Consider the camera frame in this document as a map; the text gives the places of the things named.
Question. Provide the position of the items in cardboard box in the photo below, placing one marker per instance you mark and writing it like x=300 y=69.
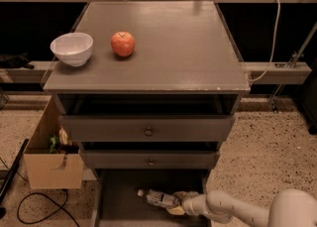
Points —
x=61 y=144

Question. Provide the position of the grey drawer cabinet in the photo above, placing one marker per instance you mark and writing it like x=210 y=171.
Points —
x=183 y=64

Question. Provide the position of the grey open bottom drawer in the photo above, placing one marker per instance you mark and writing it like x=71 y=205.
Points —
x=117 y=202

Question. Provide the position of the red apple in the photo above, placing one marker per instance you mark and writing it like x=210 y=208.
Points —
x=123 y=44

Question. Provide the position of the white bowl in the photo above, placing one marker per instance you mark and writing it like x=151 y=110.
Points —
x=73 y=49

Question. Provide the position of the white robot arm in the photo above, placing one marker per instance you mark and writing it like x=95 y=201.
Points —
x=289 y=208

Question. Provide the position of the clear plastic water bottle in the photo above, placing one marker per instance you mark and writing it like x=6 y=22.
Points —
x=158 y=198

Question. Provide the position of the black bar on floor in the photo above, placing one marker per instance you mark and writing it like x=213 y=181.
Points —
x=7 y=176

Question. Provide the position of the grey top drawer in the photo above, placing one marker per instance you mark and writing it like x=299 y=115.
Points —
x=147 y=129

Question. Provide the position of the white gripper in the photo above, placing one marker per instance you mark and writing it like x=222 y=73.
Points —
x=190 y=201

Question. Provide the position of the grey middle drawer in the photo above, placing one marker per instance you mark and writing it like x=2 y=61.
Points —
x=151 y=160

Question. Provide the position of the cardboard box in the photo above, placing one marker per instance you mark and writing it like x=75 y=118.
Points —
x=46 y=170

